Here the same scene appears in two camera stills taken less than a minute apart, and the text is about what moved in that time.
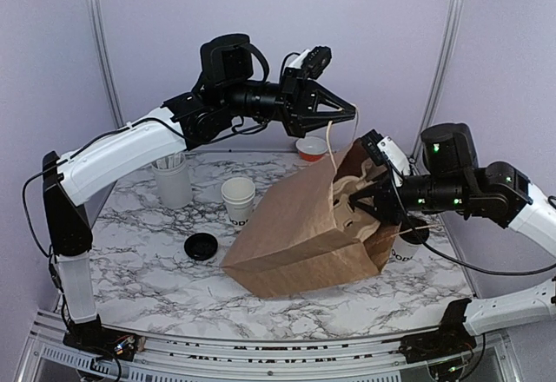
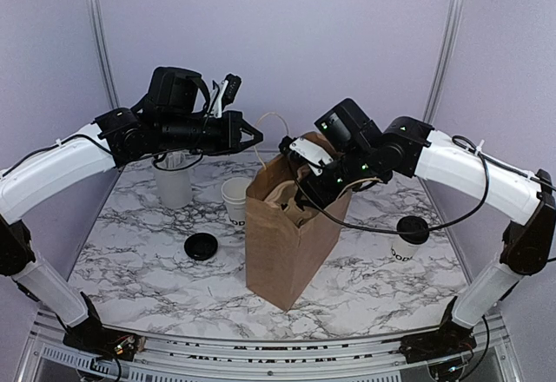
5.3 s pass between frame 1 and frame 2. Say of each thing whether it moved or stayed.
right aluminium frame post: stayed
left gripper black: moved
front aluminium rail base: stayed
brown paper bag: moved
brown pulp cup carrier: moved
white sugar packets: stayed
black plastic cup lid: stayed
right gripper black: moved
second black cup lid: stayed
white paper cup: stayed
